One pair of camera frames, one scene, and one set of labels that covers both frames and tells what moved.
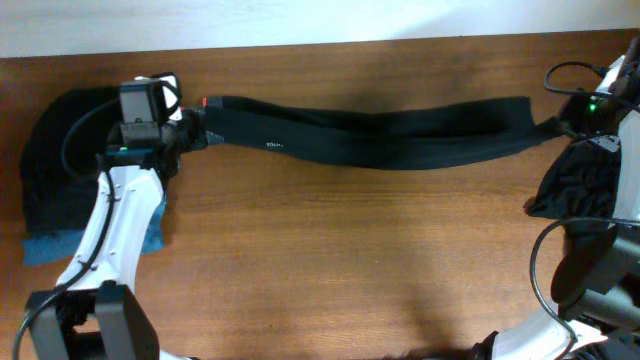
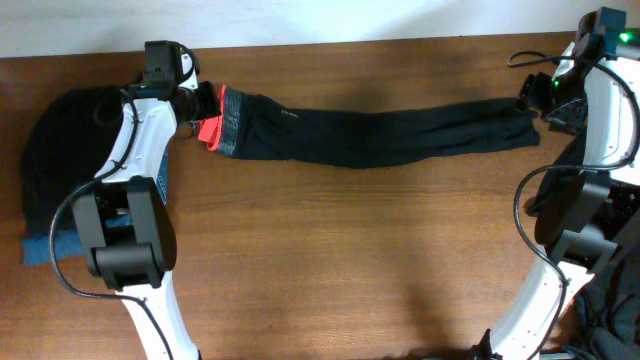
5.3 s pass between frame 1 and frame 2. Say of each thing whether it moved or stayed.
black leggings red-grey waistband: moved
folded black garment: stayed
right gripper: moved
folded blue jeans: stayed
